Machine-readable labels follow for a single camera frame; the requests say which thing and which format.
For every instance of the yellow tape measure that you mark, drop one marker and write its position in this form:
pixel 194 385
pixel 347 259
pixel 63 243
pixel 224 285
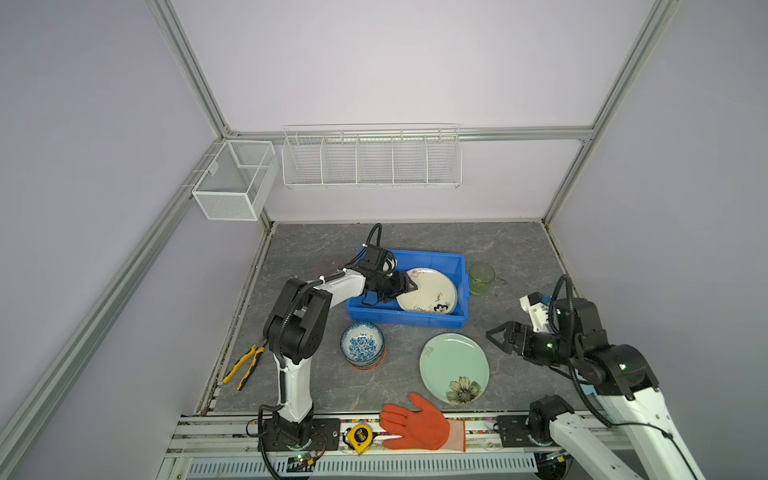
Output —
pixel 359 437

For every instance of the blue plastic bin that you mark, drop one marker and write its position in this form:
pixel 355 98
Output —
pixel 453 266

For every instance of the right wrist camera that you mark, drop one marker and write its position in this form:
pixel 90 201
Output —
pixel 536 305

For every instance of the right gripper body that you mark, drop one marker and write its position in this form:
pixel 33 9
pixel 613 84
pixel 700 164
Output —
pixel 543 347

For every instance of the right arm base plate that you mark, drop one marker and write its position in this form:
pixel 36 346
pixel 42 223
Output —
pixel 514 431

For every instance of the white mesh basket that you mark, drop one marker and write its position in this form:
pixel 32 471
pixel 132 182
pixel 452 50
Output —
pixel 237 181

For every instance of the pink transparent cup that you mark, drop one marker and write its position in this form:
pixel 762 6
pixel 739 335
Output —
pixel 328 266

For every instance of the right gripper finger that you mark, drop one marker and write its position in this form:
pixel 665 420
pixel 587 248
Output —
pixel 510 341
pixel 509 328

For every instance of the white wire wall rack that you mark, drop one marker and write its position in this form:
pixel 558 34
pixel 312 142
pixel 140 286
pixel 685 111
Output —
pixel 377 156

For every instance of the red rubber glove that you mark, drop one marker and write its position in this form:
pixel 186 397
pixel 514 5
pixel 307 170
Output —
pixel 425 428

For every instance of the aluminium frame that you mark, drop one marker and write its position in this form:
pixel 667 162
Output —
pixel 35 413

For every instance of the mint green flower plate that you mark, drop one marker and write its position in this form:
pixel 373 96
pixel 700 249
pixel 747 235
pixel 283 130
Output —
pixel 454 368

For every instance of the green transparent cup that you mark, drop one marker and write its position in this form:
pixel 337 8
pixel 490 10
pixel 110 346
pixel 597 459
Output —
pixel 481 278

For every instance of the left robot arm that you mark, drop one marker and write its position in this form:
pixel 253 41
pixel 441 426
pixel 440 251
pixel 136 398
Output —
pixel 295 327

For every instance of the blue patterned bowl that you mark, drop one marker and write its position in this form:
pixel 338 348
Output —
pixel 362 343

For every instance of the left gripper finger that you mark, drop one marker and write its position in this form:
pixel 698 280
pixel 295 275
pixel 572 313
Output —
pixel 392 294
pixel 402 280

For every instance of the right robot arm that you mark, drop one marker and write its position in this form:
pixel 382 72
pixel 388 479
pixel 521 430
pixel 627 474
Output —
pixel 614 382

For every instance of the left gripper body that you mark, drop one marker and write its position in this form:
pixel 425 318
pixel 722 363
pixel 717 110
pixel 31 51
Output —
pixel 387 284

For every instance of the white vented rail cover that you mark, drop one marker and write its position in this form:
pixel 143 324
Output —
pixel 340 466

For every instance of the cream floral plate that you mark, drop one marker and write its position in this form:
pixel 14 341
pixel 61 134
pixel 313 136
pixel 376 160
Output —
pixel 430 292

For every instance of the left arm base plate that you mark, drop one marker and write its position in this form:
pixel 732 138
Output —
pixel 317 434

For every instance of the yellow handled pliers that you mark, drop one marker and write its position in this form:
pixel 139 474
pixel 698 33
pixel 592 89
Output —
pixel 247 363

